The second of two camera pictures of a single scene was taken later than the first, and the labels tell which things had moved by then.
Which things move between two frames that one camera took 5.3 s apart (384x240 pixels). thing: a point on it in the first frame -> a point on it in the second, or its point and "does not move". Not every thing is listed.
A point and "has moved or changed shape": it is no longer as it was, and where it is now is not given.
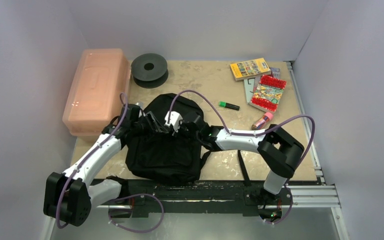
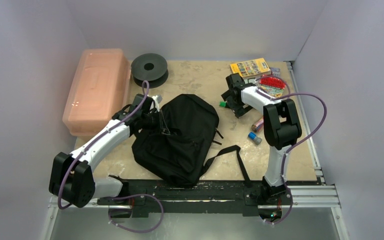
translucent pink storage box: x=100 y=81 does not move
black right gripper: x=181 y=124 -> x=231 y=104
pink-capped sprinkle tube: x=267 y=117 does not move
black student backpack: x=167 y=149 has moved or changed shape
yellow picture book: x=250 y=69 does not move
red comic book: x=267 y=93 does not move
